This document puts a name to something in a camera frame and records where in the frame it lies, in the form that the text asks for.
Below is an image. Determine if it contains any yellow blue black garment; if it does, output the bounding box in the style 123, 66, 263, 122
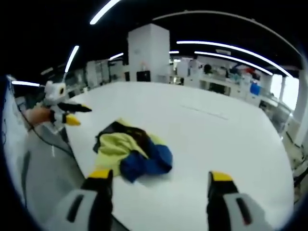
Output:
93, 117, 174, 184

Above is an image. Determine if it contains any black box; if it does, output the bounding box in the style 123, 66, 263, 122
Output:
136, 70, 152, 82

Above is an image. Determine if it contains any white square pillar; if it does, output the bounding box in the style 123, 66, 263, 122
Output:
128, 23, 171, 83

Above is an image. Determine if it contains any blue container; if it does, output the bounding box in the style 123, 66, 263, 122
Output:
249, 81, 262, 96

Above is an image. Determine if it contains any white round column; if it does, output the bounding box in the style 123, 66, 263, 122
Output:
294, 68, 308, 146

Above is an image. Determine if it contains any cluttered white workbench shelving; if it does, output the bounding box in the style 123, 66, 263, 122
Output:
168, 56, 274, 103

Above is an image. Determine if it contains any short ceiling light strip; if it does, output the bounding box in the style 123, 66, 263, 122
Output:
11, 80, 41, 87
109, 52, 125, 61

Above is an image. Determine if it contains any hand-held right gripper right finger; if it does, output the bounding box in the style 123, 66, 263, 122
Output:
206, 170, 275, 231

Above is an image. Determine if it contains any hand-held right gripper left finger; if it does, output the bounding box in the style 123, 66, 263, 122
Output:
48, 168, 114, 231

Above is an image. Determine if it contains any long ceiling light strip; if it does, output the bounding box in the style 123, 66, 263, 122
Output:
64, 45, 80, 73
90, 0, 122, 25
193, 51, 274, 76
176, 40, 293, 78

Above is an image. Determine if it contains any person's left hand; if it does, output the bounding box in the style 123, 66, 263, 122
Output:
25, 106, 52, 126

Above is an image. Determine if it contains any black cable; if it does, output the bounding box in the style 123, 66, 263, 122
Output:
21, 112, 73, 156

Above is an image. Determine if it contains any grey cabinet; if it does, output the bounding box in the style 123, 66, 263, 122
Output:
86, 59, 111, 88

